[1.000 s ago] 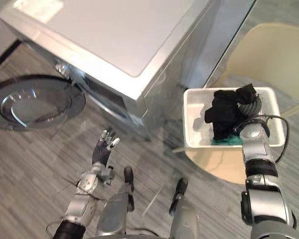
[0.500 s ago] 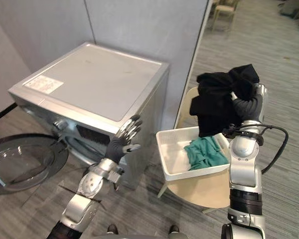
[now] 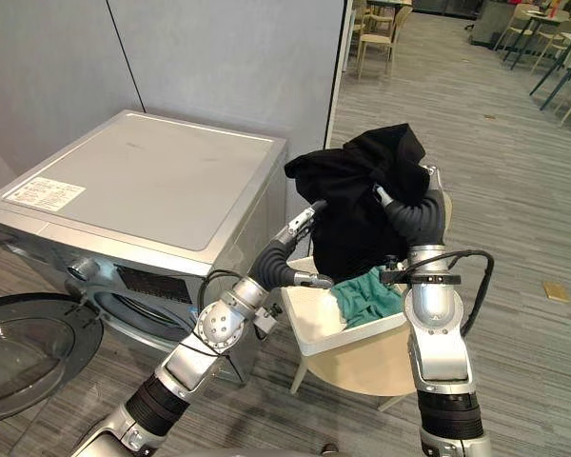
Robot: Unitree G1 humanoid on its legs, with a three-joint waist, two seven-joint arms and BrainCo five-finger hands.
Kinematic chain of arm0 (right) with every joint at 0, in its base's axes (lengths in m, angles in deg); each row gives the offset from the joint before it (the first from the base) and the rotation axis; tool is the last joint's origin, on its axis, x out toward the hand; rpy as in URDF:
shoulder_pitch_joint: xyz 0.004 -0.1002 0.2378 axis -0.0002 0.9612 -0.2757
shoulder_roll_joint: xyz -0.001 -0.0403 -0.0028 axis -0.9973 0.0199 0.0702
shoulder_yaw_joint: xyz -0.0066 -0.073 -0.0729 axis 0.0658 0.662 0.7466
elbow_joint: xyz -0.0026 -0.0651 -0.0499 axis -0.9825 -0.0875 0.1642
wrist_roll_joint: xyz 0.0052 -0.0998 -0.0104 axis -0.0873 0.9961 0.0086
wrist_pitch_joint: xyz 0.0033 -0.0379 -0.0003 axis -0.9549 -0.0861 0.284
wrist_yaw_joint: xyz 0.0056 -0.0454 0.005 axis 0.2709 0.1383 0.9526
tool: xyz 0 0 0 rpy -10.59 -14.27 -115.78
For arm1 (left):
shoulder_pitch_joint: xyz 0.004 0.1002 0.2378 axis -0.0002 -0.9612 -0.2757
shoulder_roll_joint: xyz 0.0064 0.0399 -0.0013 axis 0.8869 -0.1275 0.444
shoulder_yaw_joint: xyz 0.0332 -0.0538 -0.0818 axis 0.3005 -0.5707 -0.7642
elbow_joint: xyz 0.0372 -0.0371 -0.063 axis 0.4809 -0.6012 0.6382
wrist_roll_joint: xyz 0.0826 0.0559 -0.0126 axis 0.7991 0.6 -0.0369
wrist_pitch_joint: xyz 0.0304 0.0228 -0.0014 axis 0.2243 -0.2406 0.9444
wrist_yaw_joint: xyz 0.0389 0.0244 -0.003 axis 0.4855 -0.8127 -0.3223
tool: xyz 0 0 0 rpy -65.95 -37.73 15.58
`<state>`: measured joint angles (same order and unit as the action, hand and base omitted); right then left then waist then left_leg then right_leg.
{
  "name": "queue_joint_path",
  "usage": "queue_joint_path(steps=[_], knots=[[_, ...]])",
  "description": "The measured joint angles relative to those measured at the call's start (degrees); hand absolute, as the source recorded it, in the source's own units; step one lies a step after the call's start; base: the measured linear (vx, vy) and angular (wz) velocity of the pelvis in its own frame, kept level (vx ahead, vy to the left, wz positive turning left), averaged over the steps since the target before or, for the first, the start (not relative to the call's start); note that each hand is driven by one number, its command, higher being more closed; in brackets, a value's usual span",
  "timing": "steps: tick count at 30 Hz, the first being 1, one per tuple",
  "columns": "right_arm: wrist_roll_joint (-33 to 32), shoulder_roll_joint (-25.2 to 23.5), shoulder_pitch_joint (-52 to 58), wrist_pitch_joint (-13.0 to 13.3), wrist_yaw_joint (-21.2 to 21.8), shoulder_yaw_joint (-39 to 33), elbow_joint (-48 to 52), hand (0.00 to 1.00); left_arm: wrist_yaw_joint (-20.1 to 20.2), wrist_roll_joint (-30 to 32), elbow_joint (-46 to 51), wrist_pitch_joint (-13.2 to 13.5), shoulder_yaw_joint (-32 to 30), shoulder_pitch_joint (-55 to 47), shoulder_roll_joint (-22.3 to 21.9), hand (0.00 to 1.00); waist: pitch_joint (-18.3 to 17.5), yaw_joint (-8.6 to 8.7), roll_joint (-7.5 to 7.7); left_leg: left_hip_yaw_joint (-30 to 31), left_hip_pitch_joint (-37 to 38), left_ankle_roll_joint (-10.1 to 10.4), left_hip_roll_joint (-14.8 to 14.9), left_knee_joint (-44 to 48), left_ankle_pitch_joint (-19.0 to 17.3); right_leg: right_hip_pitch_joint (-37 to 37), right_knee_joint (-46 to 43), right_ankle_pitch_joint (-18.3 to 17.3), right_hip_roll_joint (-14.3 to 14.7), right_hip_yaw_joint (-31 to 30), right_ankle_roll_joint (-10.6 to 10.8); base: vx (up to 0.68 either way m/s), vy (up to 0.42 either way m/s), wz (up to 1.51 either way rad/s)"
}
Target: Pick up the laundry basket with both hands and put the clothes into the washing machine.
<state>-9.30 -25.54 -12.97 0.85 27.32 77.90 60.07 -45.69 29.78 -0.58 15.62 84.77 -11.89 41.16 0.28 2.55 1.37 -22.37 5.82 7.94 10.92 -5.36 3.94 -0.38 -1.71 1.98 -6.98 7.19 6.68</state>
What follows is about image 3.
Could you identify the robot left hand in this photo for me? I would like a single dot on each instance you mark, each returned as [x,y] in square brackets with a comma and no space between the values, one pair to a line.
[272,262]

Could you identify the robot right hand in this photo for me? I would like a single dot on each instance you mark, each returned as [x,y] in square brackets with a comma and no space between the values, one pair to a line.
[423,224]

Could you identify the black garment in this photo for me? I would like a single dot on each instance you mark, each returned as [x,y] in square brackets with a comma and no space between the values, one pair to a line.
[357,190]

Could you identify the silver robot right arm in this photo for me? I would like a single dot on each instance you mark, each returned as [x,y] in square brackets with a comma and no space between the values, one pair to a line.
[440,343]

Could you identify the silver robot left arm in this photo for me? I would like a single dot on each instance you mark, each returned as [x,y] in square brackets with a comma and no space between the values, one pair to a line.
[190,366]

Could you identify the white laundry basket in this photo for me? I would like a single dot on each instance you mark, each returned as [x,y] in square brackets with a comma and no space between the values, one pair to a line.
[314,328]

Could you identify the black washing machine display panel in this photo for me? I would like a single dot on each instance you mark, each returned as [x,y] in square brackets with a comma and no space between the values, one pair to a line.
[154,285]

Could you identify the silver front-load washing machine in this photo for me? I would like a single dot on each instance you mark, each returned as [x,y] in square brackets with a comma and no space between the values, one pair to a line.
[162,190]

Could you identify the silver washing machine knob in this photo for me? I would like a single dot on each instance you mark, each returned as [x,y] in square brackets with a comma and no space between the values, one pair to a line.
[82,269]

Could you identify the round glass washing machine door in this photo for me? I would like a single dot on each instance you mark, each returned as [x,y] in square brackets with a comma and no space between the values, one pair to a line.
[24,347]

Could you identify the teal green cloth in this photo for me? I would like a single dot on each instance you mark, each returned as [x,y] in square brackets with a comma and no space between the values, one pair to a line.
[366,300]

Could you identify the brown flat floor object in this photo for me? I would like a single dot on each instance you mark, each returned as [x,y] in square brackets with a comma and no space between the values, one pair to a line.
[557,291]

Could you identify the grey cabinet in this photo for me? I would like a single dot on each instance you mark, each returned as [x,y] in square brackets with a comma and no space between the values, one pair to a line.
[487,24]

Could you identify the white label sticker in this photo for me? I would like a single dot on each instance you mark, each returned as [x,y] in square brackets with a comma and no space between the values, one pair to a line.
[45,193]

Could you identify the small silver wrist camera box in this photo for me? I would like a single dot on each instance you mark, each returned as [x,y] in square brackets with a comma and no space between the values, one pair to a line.
[267,323]

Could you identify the white partition frame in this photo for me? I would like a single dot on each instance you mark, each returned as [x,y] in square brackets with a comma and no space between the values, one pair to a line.
[339,71]

